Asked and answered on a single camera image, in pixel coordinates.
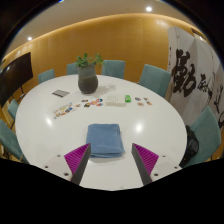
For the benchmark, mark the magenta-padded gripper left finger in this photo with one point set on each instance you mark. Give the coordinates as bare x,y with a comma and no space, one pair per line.
75,160

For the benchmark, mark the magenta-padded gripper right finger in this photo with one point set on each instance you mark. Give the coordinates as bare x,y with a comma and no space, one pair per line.
147,160

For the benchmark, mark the blue towel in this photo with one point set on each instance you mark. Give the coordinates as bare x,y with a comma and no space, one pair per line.
105,140

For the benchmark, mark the black bag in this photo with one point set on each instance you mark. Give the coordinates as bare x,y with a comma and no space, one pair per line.
190,146

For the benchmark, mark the colourful sticker sheet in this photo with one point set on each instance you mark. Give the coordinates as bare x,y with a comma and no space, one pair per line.
62,110

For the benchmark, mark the small green object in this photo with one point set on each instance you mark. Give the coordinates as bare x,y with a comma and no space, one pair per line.
128,98

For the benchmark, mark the white flat box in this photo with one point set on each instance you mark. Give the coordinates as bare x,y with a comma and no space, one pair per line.
115,100

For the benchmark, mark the grey card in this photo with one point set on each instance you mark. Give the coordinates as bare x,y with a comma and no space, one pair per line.
61,93

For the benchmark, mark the potted plant in grey pot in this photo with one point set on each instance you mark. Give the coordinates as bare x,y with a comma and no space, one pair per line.
87,81

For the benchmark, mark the group of teal chairs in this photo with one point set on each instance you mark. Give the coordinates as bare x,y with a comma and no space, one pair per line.
155,78

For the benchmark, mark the white calligraphy folding screen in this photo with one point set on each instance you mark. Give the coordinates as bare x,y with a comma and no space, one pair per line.
186,66

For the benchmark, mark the ceiling spot lights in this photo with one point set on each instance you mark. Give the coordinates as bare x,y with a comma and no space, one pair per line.
148,9

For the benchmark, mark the black wall screen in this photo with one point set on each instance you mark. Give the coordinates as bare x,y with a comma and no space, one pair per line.
15,78

